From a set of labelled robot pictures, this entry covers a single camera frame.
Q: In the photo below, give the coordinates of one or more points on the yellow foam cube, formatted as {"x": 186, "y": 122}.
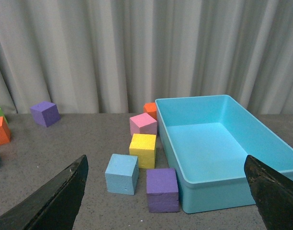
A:
{"x": 144, "y": 147}

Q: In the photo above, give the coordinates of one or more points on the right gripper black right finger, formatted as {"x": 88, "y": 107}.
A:
{"x": 272, "y": 192}

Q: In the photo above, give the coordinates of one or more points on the light blue foam cube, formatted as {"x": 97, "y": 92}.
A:
{"x": 122, "y": 174}

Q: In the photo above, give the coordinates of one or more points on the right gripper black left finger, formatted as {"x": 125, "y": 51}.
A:
{"x": 55, "y": 205}

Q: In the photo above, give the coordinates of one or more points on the grey curtain backdrop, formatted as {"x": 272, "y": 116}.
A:
{"x": 113, "y": 56}

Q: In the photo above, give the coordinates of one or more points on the purple foam cube near bin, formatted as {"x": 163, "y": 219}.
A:
{"x": 162, "y": 190}

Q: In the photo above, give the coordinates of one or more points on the orange foam cube centre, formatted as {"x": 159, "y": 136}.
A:
{"x": 5, "y": 133}

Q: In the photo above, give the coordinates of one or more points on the orange foam cube behind pink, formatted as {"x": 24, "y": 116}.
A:
{"x": 151, "y": 109}

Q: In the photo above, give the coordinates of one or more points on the light blue plastic bin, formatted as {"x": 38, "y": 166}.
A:
{"x": 206, "y": 139}

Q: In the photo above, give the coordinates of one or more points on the purple foam cube far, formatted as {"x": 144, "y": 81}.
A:
{"x": 45, "y": 113}

